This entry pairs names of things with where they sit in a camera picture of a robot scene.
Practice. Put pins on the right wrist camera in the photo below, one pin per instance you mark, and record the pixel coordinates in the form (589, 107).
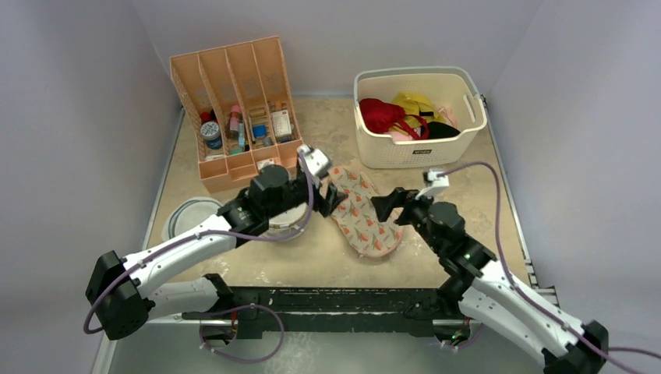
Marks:
(436, 181)

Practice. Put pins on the red garment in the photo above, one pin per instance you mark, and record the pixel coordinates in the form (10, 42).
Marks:
(379, 117)

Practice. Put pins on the pink bottle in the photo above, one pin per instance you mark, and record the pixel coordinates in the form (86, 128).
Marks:
(235, 118)

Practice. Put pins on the white cylindrical mesh laundry bag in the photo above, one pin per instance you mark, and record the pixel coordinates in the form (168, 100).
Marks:
(286, 226)

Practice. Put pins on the strawberry print mesh laundry bag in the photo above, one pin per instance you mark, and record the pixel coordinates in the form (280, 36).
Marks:
(356, 216)

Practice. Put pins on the white medicine box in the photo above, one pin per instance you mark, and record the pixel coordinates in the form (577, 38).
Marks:
(281, 124)

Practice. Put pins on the blue lid round tin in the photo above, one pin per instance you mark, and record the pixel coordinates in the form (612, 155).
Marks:
(211, 134)

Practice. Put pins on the flat white mesh bag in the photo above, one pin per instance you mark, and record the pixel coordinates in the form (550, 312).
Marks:
(189, 214)

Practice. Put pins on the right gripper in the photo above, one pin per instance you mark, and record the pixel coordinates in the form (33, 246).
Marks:
(398, 199)

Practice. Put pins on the small white box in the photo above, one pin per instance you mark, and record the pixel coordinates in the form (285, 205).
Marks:
(264, 165)

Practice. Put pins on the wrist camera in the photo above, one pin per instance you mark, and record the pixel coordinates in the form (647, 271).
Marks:
(315, 160)
(436, 181)

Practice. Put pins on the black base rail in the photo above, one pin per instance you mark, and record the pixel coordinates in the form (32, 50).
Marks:
(419, 312)

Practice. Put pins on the yellow garment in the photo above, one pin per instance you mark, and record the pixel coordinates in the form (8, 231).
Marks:
(420, 105)

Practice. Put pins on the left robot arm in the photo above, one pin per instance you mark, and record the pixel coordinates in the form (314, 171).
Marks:
(125, 292)

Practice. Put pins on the orange plastic desk organizer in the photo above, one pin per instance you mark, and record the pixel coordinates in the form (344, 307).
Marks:
(239, 102)

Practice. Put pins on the pink garment in basket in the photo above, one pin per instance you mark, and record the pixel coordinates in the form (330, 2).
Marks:
(447, 116)

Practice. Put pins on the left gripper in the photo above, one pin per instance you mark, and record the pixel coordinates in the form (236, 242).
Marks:
(325, 206)

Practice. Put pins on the black garment in basket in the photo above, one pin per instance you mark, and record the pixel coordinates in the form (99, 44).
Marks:
(438, 130)

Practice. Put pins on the cream perforated laundry basket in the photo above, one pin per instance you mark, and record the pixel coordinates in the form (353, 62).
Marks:
(445, 86)

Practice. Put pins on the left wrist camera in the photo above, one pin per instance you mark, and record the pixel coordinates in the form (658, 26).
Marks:
(315, 160)

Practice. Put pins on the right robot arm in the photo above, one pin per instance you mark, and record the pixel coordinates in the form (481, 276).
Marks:
(483, 290)

